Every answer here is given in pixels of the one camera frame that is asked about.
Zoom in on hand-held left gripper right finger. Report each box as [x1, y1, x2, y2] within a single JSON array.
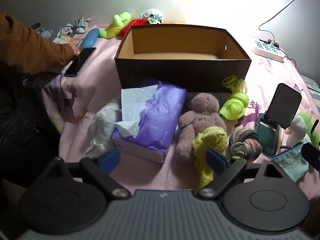
[[197, 147, 283, 198]]

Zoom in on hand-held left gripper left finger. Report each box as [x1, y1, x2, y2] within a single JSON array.
[[49, 147, 132, 200]]

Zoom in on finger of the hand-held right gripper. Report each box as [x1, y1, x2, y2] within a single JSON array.
[[301, 142, 320, 173]]

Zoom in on green plush with black antennae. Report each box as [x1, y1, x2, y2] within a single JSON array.
[[296, 111, 320, 150]]

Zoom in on yellow chenille plush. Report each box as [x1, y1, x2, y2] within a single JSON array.
[[192, 126, 228, 190]]

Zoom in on white knotted cloth ball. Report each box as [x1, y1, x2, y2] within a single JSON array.
[[285, 115, 307, 140]]

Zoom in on grey knotted sock ball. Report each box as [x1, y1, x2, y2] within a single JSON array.
[[229, 126, 263, 161]]

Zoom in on pink plush bear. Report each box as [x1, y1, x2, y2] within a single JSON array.
[[175, 92, 227, 161]]

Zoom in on neon yellow knotted plush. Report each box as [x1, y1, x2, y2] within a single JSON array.
[[219, 79, 250, 120]]

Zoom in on brown cardboard box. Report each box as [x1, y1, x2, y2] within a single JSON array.
[[114, 24, 252, 93]]

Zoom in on another person's forearm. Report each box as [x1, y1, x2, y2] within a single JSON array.
[[0, 11, 75, 75]]

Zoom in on teal zip pouch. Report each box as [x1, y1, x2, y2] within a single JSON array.
[[269, 142, 309, 183]]

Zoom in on white fluffy plush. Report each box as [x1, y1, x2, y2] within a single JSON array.
[[84, 97, 123, 158]]

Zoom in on green phone stand black plate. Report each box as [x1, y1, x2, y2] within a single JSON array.
[[255, 83, 302, 155]]

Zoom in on purple tissue pack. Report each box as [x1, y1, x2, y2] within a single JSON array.
[[112, 79, 187, 164]]

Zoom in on striped blanket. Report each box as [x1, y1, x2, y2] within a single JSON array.
[[300, 75, 320, 93]]

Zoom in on pink printed bedsheet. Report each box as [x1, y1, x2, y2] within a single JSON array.
[[41, 22, 320, 200]]

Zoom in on black quilted jacket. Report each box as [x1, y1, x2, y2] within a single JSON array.
[[0, 62, 65, 188]]

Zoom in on black smartphone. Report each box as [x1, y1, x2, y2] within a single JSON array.
[[64, 47, 97, 77]]

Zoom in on white power strip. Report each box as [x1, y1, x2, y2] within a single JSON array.
[[251, 37, 285, 63]]

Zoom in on black charger plug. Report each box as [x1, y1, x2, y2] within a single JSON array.
[[260, 39, 280, 48]]

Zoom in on blue glasses case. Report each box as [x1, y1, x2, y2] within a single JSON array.
[[79, 28, 99, 50]]

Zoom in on neon green plush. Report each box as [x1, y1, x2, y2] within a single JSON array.
[[99, 12, 132, 40]]

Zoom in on white sock bundle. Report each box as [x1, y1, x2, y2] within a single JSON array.
[[74, 16, 92, 34], [56, 24, 75, 39]]

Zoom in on red plush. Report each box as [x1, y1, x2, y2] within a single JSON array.
[[119, 19, 147, 37]]

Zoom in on white panda plush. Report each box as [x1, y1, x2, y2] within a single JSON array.
[[139, 9, 164, 25]]

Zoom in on white power cable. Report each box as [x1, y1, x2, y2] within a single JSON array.
[[259, 0, 310, 40]]

